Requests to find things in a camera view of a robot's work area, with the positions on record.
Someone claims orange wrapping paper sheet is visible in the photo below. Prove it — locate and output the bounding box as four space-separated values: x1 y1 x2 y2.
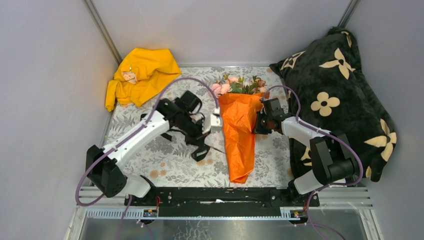
218 93 264 184

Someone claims black strap bundle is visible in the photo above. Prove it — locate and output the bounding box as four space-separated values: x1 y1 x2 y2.
140 112 226 163

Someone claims floral patterned tablecloth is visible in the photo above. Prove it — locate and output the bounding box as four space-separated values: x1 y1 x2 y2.
94 66 347 189

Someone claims yellow cloth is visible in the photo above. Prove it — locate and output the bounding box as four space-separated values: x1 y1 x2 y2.
104 48 182 112

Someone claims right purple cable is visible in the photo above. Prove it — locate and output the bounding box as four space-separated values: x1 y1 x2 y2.
261 85 365 240

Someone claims purple cable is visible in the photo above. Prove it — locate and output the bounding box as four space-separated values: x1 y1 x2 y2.
74 77 221 240
261 85 365 240

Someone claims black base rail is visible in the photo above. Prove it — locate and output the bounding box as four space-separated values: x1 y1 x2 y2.
124 187 320 218

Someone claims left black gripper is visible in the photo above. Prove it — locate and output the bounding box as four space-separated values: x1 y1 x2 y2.
175 114 211 150

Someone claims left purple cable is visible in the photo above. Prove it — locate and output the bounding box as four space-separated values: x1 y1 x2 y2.
74 77 221 240

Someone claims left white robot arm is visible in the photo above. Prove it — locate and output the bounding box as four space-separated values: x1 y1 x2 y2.
86 90 221 206

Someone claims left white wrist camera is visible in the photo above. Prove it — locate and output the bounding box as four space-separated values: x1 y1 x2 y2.
202 107 223 134

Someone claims pink fake flower bunch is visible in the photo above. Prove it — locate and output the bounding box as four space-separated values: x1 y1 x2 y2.
217 74 268 95

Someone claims pink fake flower stem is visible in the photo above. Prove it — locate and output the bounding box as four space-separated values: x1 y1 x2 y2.
210 83 233 98

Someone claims black floral plush blanket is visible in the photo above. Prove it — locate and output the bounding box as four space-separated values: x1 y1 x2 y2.
270 27 397 186

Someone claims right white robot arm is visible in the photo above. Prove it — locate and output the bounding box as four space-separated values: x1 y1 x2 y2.
253 98 361 206

